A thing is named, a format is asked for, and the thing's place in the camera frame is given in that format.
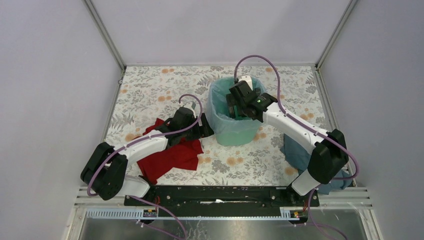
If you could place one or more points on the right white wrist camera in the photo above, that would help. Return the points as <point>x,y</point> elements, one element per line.
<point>245,78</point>

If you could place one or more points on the light blue plastic trash bag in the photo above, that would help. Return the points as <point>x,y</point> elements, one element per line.
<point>217,112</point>

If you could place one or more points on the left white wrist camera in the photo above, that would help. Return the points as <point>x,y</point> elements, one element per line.
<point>196,108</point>

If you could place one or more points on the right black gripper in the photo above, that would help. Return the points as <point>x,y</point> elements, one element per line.
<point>231,102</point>

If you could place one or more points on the green plastic trash bin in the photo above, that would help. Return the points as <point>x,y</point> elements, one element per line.
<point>236,133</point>

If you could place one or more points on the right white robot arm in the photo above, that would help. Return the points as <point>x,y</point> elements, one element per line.
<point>327,149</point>

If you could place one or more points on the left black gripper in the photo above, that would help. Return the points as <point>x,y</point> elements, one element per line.
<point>206,130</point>

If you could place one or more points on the blue-grey cloth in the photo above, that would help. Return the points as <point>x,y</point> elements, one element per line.
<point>299,159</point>

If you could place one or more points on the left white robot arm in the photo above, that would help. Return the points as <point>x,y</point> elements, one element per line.
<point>105,171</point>

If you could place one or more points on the red cloth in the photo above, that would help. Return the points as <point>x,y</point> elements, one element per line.
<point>182,156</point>

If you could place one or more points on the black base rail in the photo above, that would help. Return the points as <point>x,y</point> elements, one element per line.
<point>224,201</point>

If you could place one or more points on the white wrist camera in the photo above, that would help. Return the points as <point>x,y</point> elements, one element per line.
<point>245,78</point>
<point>196,108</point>

